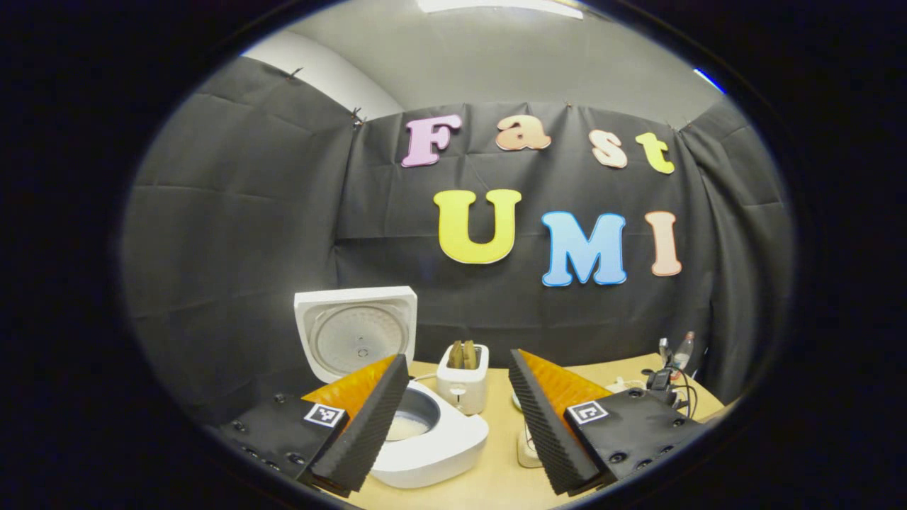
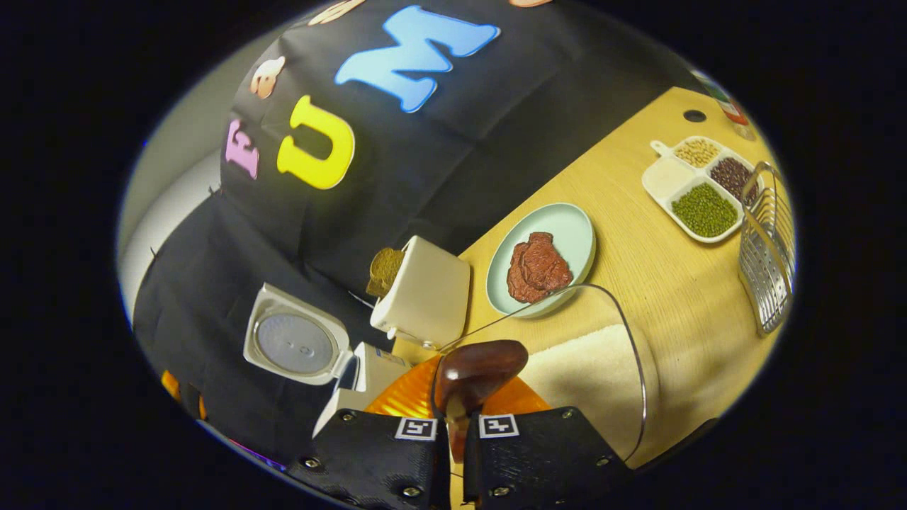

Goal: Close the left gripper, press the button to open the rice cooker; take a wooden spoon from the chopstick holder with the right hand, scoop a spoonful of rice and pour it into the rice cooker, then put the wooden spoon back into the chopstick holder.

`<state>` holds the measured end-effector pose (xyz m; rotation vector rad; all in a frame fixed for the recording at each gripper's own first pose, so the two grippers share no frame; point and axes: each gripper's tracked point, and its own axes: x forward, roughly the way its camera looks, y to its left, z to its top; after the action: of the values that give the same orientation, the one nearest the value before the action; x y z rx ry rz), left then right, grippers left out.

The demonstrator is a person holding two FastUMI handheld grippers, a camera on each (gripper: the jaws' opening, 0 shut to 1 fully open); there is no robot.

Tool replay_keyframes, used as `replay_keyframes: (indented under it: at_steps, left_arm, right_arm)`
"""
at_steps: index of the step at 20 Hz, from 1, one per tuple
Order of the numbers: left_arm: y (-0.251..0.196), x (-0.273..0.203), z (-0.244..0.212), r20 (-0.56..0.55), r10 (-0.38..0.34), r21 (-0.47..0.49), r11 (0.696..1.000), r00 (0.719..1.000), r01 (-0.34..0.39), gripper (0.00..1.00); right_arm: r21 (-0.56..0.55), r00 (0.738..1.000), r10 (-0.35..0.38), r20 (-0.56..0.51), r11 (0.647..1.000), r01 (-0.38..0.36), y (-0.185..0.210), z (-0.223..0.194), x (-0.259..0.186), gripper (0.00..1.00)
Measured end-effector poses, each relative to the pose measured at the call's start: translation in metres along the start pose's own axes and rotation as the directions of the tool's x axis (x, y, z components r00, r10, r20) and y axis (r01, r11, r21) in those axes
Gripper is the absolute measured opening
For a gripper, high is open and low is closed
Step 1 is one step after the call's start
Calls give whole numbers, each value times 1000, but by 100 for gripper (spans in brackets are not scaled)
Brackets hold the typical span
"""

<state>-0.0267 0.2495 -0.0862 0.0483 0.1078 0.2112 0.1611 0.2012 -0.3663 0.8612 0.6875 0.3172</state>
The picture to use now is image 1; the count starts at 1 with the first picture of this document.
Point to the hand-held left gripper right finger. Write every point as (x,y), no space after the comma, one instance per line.
(545,439)

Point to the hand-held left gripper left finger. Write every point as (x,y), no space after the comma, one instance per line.
(368,439)

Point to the white rice cooker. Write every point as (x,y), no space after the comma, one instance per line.
(446,439)

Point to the white toaster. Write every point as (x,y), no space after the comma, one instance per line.
(460,389)

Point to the brown toast slices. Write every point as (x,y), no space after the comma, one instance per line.
(462,354)

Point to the black backdrop cloth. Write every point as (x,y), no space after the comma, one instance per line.
(234,227)

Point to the long ceiling light panel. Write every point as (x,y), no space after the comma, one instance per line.
(499,6)

